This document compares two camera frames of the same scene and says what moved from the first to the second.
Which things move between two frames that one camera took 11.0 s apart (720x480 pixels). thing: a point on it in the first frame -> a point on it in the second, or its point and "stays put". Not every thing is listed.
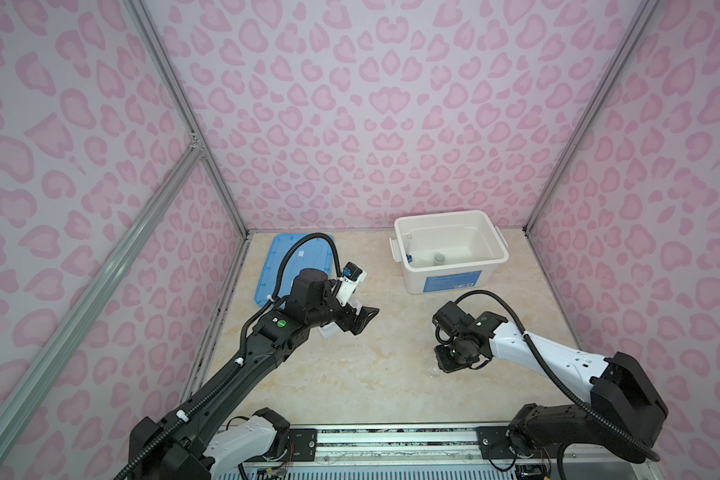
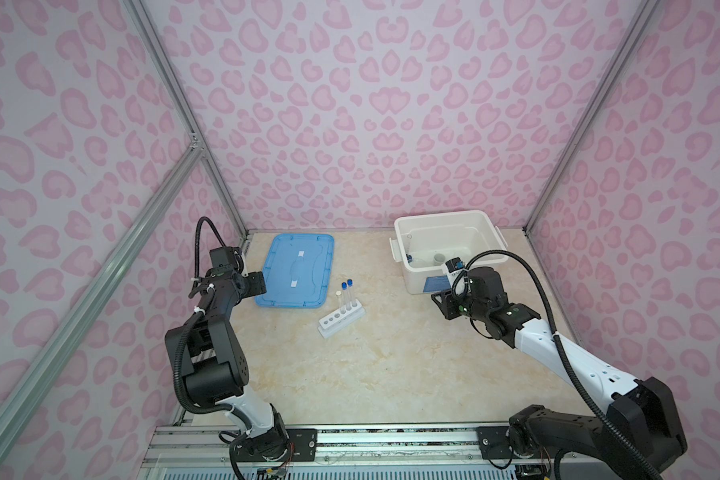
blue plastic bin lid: (310, 253) stays put
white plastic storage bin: (448, 251) stays put
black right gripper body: (453, 356) -> (465, 305)
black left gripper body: (334, 312) -> (252, 285)
